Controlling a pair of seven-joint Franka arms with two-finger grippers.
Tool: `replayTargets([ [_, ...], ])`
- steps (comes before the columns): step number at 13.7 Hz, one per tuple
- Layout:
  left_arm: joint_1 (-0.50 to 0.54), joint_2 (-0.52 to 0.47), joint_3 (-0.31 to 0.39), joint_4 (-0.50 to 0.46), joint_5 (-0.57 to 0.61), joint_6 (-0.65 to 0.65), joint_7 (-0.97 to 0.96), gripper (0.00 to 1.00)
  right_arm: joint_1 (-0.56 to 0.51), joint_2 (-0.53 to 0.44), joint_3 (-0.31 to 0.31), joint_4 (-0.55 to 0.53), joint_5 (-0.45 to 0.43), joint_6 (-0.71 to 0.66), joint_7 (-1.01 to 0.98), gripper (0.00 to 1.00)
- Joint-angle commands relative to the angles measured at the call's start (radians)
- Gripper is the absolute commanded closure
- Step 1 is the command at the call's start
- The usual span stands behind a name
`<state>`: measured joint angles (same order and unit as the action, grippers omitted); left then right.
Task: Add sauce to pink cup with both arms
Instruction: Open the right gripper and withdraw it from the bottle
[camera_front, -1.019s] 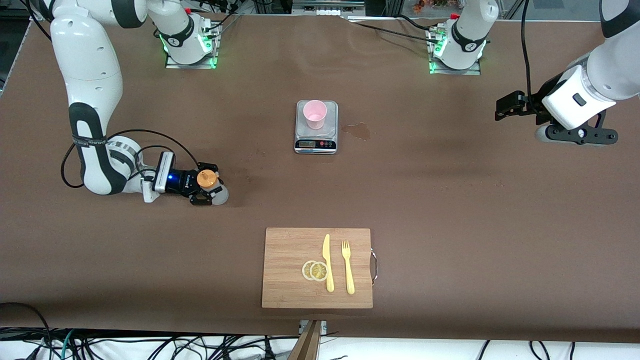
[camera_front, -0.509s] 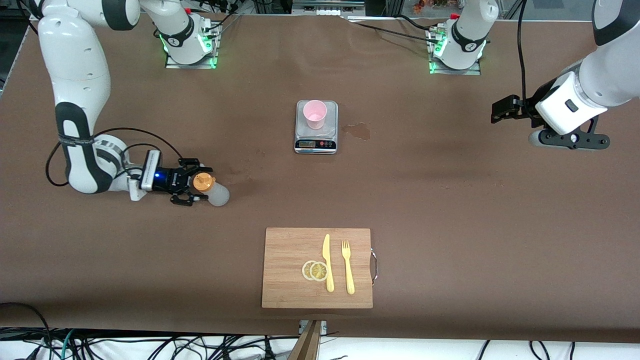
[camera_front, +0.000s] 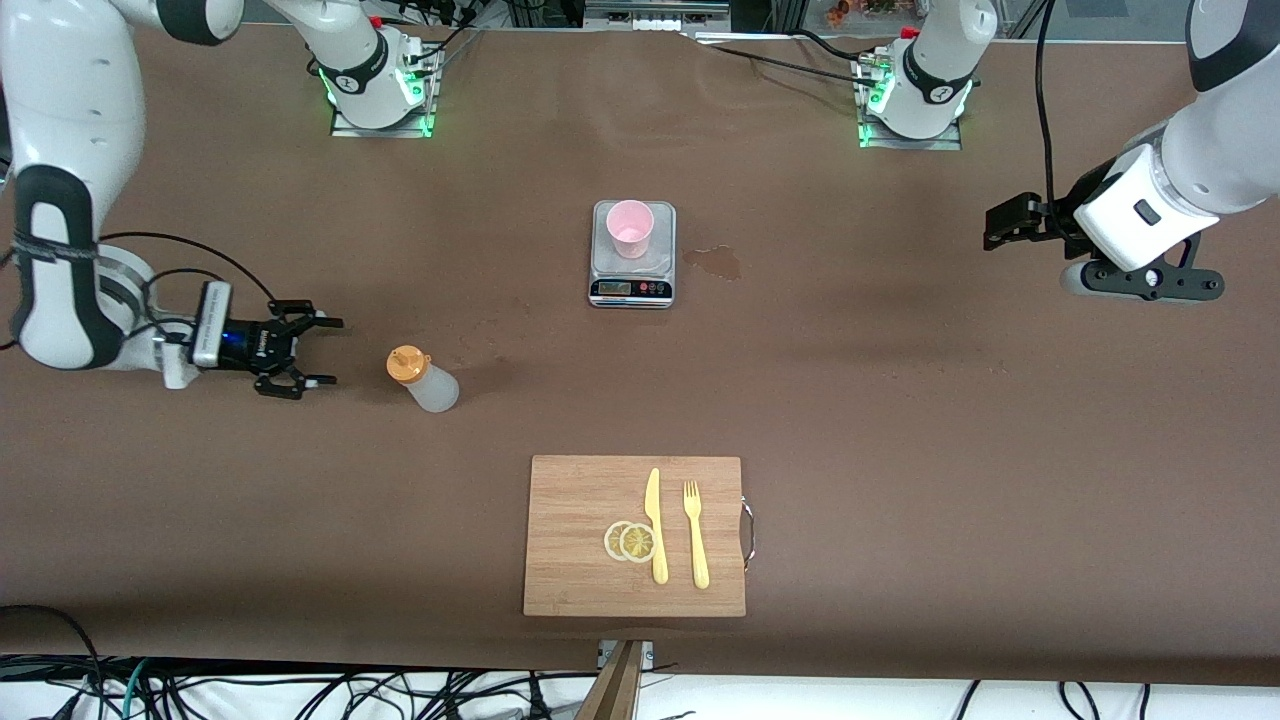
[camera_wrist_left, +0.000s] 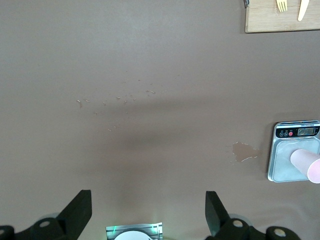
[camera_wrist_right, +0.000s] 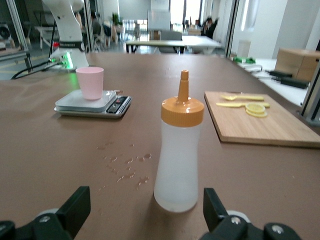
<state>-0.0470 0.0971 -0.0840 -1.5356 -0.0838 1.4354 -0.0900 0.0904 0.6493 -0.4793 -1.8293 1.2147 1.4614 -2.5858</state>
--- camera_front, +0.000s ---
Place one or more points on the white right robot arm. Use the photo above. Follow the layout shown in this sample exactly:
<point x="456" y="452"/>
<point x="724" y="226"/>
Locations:
<point x="70" y="100"/>

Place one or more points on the wooden cutting board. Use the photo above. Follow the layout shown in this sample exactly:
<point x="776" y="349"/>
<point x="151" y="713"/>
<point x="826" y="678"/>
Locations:
<point x="580" y="540"/>

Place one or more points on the yellow plastic fork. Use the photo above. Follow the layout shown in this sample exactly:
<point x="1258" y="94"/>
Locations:
<point x="698" y="550"/>

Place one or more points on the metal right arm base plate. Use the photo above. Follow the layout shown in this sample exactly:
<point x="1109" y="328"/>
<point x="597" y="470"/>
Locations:
<point x="385" y="131"/>

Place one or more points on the pink plastic cup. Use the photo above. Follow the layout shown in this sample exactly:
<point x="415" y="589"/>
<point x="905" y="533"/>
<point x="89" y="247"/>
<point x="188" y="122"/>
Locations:
<point x="631" y="228"/>

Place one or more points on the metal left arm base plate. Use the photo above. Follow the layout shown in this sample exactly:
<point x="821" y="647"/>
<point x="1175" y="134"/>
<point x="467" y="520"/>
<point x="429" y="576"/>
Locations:
<point x="910" y="143"/>

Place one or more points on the small metal bracket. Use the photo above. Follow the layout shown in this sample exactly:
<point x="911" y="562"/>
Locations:
<point x="648" y="655"/>

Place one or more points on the wooden beam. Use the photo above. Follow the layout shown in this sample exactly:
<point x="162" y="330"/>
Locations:
<point x="615" y="690"/>

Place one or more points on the aluminium frame rail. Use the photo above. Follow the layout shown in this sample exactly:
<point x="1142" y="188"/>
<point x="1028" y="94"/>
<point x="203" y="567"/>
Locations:
<point x="655" y="10"/>

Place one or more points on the yellow plastic knife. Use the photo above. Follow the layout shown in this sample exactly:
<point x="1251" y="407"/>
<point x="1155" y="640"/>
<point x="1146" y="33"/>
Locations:
<point x="656" y="530"/>

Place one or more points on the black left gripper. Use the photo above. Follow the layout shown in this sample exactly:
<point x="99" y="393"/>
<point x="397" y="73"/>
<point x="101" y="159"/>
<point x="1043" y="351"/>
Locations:
<point x="1058" y="223"/>

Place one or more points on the lemon slice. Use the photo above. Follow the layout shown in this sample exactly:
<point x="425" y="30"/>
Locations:
<point x="638" y="543"/>
<point x="611" y="541"/>

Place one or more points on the brown table cover sheet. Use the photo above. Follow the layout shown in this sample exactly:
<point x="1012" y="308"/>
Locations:
<point x="900" y="400"/>

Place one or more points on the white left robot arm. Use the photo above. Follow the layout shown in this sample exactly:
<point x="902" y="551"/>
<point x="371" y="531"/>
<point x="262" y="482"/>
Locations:
<point x="1140" y="215"/>

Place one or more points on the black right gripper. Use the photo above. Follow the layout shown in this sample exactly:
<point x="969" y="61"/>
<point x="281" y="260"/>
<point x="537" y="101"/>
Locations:
<point x="257" y="343"/>

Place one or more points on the silver digital kitchen scale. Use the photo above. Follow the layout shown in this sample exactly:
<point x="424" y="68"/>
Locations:
<point x="632" y="288"/>

